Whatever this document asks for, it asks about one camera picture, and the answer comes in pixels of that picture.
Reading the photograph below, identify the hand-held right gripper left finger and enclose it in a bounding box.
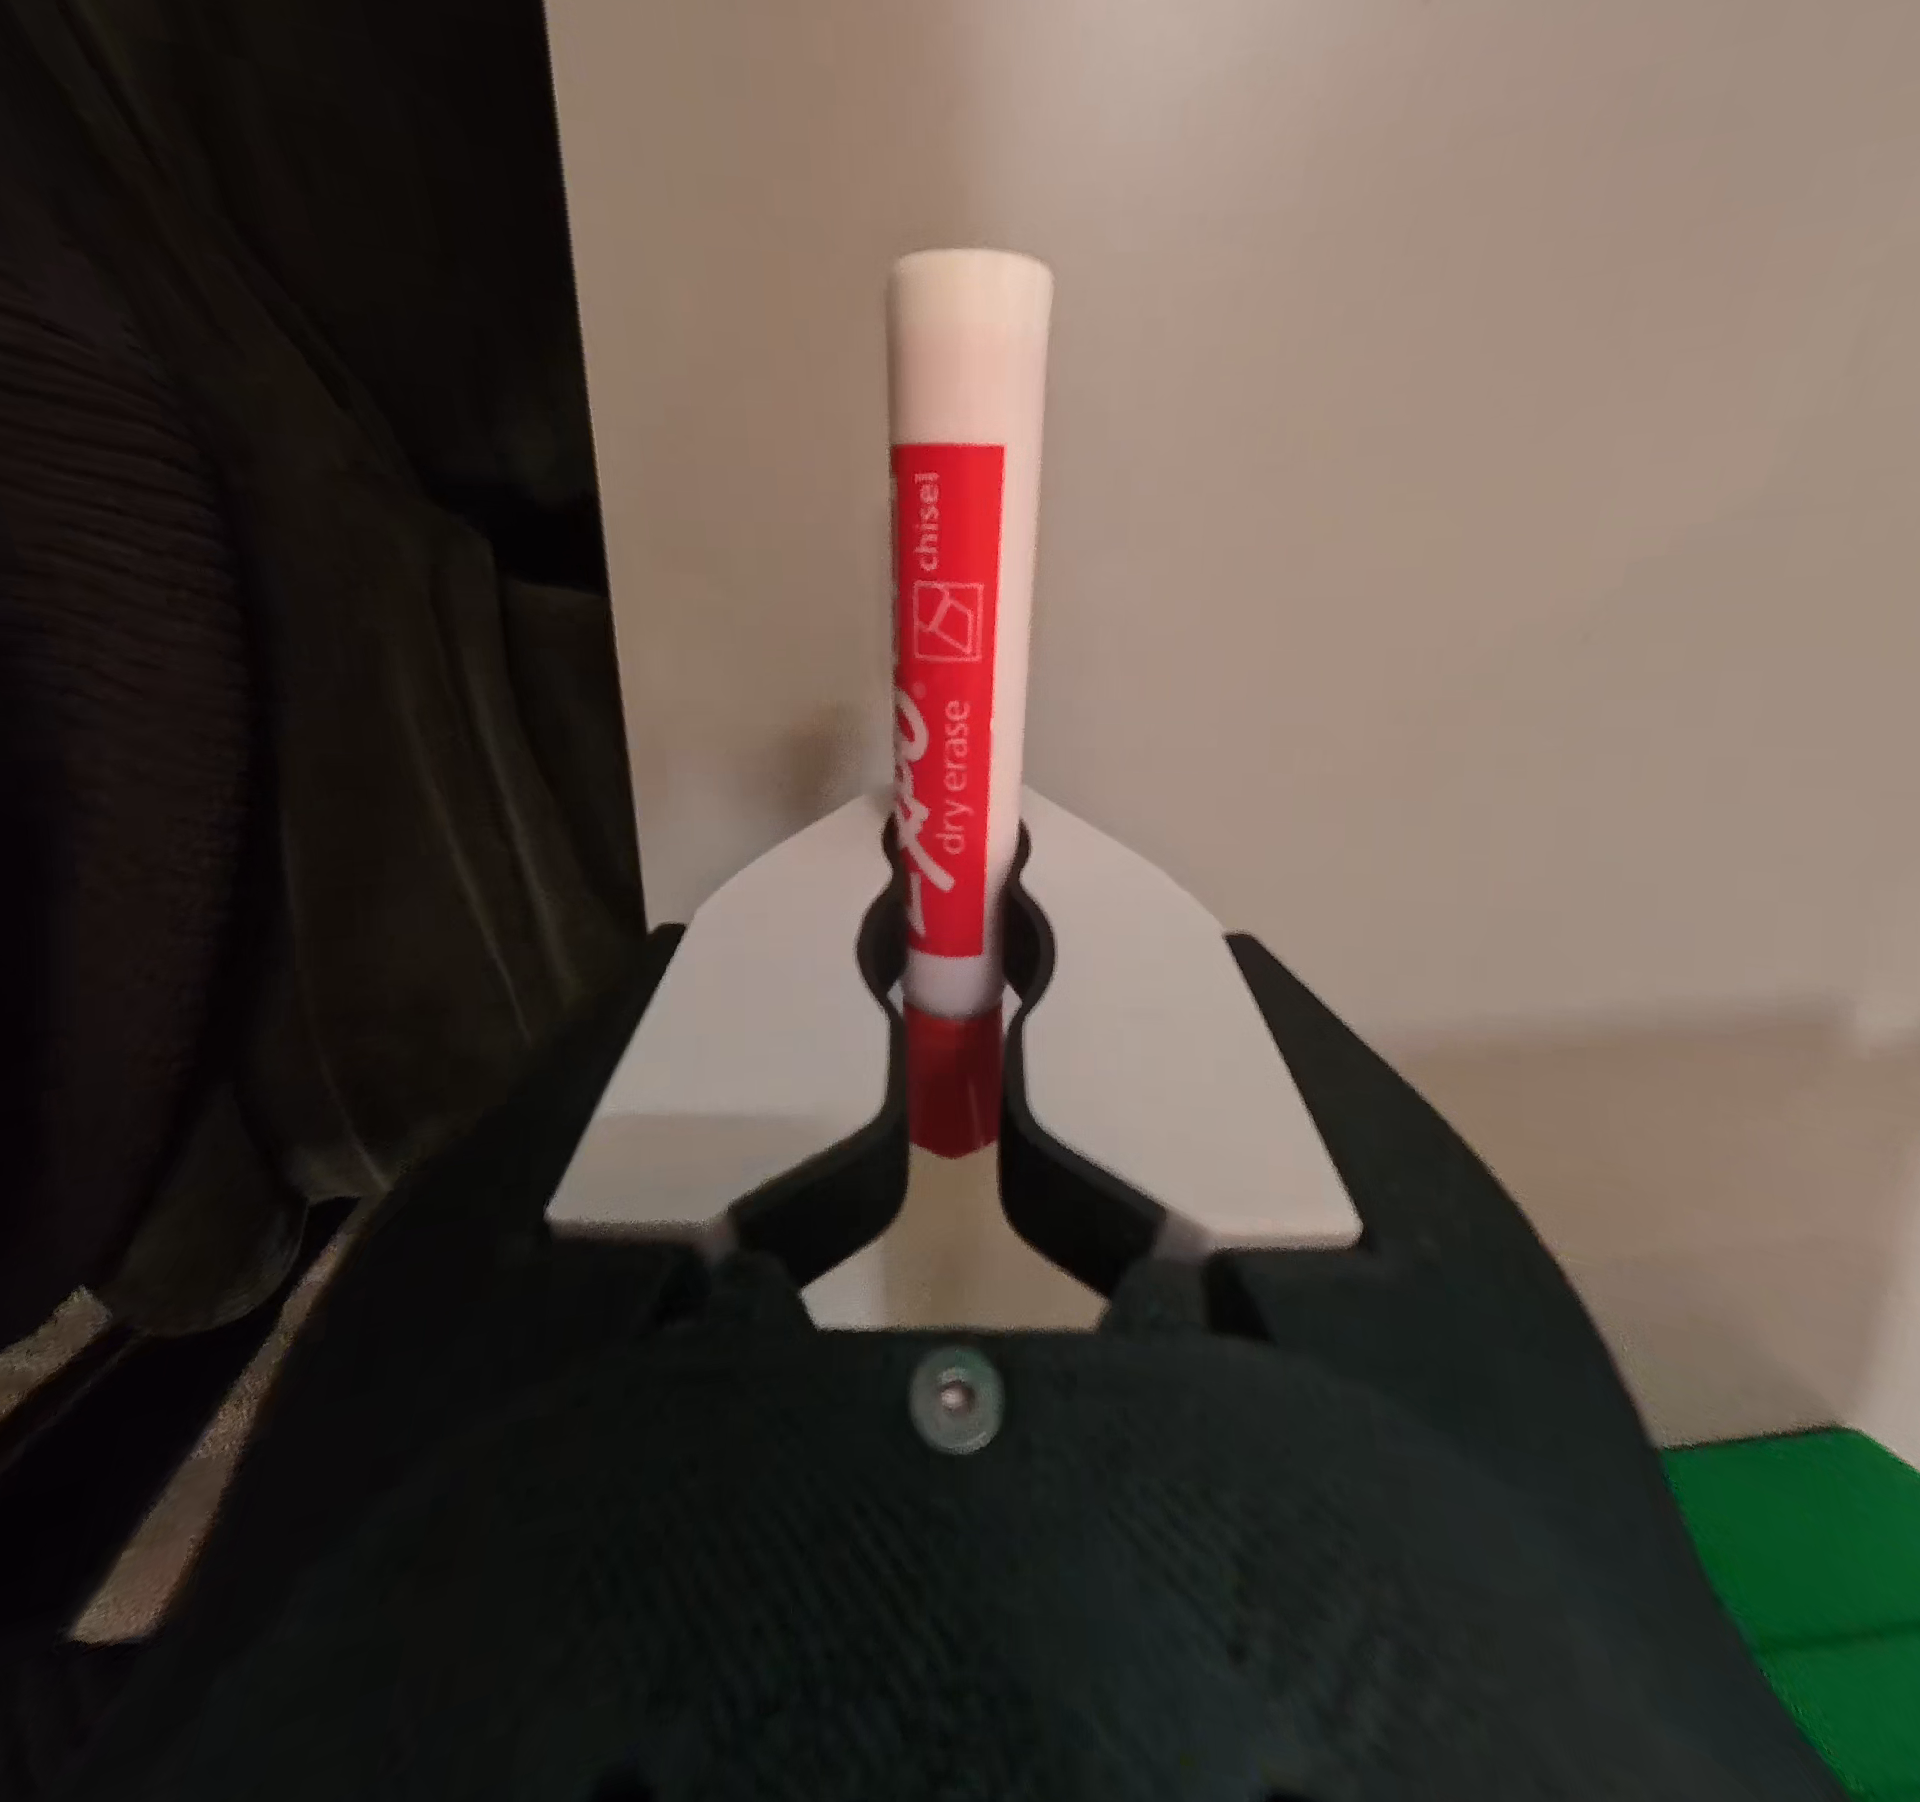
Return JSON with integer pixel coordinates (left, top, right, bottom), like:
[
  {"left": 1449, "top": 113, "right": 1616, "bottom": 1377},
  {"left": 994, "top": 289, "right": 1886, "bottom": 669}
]
[{"left": 543, "top": 795, "right": 921, "bottom": 1278}]

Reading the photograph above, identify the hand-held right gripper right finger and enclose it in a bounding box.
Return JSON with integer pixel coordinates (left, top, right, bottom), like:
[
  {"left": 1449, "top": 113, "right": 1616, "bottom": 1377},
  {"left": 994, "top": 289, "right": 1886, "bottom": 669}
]
[{"left": 989, "top": 819, "right": 1367, "bottom": 1286}]

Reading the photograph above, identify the red dry erase marker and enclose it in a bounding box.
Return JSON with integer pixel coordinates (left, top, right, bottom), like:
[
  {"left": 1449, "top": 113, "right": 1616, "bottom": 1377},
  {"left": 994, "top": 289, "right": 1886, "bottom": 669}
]
[{"left": 885, "top": 248, "right": 1055, "bottom": 1161}]

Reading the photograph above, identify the green plastic bin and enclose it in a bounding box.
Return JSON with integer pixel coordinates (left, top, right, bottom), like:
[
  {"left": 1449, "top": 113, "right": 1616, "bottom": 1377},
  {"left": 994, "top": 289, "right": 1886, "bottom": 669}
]
[{"left": 1656, "top": 1428, "right": 1920, "bottom": 1802}]

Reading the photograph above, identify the person's black sweater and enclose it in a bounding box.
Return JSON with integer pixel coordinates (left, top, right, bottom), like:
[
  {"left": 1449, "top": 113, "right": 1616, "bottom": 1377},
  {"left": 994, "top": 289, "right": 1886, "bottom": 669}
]
[{"left": 0, "top": 286, "right": 226, "bottom": 1323}]

